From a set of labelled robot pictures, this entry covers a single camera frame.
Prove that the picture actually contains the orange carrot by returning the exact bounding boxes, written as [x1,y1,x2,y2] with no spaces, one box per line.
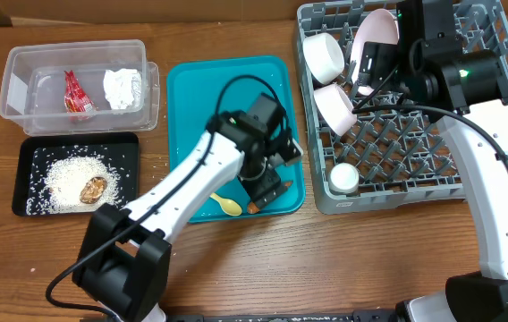
[247,181,293,214]

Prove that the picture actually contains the large white plate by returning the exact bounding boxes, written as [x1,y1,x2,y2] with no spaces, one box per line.
[350,9,399,96]

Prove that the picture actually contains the yellow plastic spoon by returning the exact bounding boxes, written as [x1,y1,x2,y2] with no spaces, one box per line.
[210,193,242,216]

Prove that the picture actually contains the small white bowl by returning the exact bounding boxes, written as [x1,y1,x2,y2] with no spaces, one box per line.
[302,33,345,85]

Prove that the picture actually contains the pink bowl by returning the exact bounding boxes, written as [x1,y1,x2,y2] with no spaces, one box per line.
[314,84,358,136]

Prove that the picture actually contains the white cup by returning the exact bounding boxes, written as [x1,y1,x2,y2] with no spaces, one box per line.
[328,163,360,194]

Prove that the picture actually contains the white tissue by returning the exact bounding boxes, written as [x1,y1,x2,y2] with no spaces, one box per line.
[103,68,142,110]

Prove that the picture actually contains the brown food scraps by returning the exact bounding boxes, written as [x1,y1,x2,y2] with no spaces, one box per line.
[80,177,107,204]

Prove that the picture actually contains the red snack wrapper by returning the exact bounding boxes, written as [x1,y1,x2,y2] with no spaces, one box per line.
[63,70,97,123]

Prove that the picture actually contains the rice grains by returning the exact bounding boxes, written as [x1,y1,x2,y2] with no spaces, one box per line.
[25,145,131,216]

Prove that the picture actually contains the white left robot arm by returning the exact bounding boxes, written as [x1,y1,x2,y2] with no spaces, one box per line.
[72,93,300,321]

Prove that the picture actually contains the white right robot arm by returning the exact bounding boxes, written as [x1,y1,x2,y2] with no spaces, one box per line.
[385,1,508,321]

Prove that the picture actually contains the grey dishwasher rack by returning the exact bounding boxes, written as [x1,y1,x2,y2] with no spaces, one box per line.
[297,1,508,215]

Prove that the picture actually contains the clear plastic waste bin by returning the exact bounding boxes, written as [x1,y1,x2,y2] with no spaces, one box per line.
[0,39,160,136]

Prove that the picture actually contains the teal serving tray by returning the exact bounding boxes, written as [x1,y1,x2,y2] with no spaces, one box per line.
[166,55,306,224]

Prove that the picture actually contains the black tray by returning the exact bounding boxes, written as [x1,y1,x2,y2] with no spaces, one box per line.
[12,132,140,216]

